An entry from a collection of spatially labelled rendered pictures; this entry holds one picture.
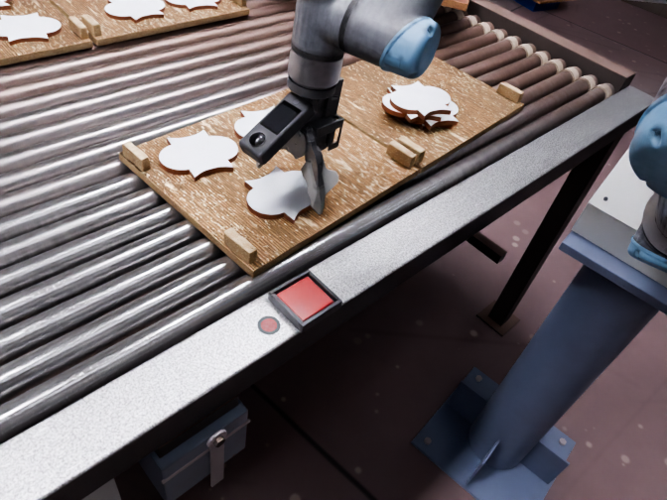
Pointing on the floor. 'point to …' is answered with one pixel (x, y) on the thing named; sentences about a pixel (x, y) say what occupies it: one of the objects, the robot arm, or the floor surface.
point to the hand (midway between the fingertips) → (284, 192)
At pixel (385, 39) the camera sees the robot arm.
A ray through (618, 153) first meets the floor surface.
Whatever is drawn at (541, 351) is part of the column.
